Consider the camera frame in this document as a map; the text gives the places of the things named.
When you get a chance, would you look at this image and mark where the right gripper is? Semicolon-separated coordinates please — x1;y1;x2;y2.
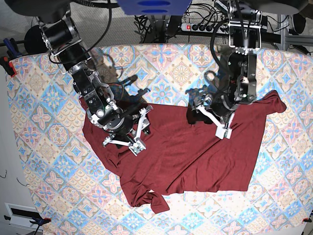
102;107;153;156

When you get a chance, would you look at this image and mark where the orange black clamp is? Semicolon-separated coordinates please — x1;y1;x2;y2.
0;56;17;77
3;214;51;225

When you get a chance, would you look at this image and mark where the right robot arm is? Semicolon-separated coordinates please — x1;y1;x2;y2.
5;0;152;156

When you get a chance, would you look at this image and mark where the white power strip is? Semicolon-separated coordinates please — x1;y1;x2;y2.
180;23;229;34

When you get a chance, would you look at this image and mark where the black round stool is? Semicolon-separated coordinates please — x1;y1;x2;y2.
24;25;48;54

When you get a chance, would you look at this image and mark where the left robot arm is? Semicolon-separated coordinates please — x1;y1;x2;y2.
186;0;309;139

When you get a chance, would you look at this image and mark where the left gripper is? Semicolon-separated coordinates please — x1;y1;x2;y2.
186;92;236;140

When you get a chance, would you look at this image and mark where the orange black clamp lower left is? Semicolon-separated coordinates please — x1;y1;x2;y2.
3;214;51;225

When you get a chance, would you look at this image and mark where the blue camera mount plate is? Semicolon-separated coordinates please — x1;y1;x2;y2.
117;0;191;16

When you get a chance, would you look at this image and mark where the dark red t-shirt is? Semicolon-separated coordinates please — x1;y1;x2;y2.
82;91;286;213

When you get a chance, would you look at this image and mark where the white floor box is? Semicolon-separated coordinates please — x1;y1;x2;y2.
4;203;40;231

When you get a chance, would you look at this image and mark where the orange black clamp upper left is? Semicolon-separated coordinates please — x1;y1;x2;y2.
0;56;17;77

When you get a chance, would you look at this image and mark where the orange clamp lower right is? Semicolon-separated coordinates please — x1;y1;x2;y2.
302;218;312;223

